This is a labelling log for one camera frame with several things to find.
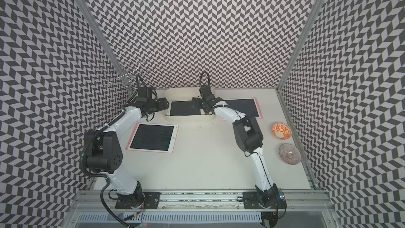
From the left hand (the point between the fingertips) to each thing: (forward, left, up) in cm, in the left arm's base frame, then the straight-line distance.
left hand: (163, 105), depth 93 cm
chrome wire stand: (+6, +17, +18) cm, 26 cm away
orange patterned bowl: (-12, -71, -12) cm, 73 cm away
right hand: (+4, -21, -5) cm, 22 cm away
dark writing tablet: (-3, -12, +1) cm, 13 cm away
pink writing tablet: (+8, -55, -12) cm, 57 cm away
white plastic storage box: (+25, -8, -17) cm, 31 cm away
